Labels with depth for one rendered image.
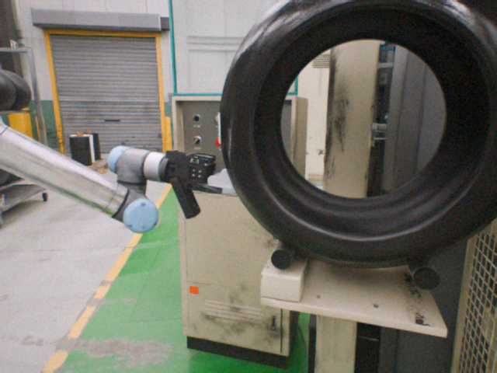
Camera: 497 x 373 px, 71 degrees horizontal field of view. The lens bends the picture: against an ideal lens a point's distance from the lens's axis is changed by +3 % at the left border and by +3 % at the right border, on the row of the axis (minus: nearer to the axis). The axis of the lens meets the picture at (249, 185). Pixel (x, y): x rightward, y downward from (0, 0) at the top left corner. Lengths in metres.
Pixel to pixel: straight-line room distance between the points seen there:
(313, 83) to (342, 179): 3.16
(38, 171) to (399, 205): 0.82
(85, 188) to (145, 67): 9.27
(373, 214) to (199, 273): 1.00
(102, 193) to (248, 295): 1.05
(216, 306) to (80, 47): 9.31
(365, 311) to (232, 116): 0.49
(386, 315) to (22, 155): 0.77
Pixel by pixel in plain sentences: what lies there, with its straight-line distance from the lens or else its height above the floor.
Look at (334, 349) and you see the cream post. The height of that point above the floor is 0.43.
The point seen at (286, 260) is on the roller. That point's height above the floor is 0.90.
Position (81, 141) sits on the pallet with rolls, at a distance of 7.05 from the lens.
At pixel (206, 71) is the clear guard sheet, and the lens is 1.53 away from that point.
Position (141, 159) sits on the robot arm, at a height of 1.09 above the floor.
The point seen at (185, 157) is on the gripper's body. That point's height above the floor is 1.11.
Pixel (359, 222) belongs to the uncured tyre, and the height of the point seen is 0.93.
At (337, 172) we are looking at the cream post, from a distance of 1.05.
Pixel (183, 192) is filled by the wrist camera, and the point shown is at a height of 1.02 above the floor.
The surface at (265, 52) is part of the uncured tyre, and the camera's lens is 0.66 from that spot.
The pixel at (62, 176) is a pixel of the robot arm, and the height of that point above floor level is 1.09.
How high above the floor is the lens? 1.22
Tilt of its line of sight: 13 degrees down
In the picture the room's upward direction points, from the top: straight up
